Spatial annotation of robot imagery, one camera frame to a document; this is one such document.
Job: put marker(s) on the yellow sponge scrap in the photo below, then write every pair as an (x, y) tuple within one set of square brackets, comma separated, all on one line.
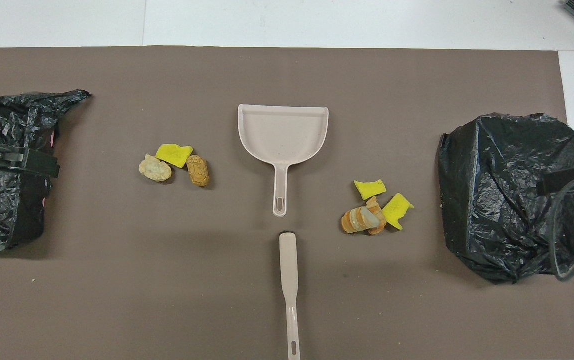
[(369, 189), (173, 155), (397, 210)]

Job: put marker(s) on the black bag lined trash bin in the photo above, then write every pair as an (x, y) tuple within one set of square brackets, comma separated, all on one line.
[(497, 200)]

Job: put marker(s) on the sliced bread loaf toy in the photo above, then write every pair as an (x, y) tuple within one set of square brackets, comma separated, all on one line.
[(358, 220)]

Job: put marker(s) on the black bag over pink bin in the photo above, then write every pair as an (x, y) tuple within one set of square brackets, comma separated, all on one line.
[(17, 120)]

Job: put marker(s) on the orange croissant toy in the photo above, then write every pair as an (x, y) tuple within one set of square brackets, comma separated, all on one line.
[(378, 222)]

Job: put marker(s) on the brown oblong bread piece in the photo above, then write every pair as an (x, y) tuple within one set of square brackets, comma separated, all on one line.
[(198, 171)]

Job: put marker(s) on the pale round bread piece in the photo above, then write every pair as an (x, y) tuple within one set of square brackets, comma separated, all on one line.
[(154, 169)]

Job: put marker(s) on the brown table mat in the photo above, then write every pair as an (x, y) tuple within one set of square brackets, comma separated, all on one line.
[(167, 275)]

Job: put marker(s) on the beige hand brush black bristles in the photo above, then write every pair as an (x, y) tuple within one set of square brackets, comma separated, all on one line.
[(288, 255)]

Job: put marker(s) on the beige plastic dustpan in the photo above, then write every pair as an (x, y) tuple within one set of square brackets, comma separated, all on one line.
[(282, 132)]

